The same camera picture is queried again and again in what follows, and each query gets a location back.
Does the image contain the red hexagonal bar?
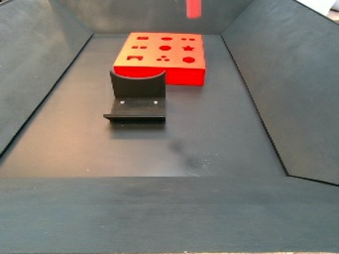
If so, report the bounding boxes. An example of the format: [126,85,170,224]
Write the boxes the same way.
[186,0,202,19]

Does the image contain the black curved holder stand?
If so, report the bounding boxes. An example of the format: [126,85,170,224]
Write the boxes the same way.
[103,71,167,121]

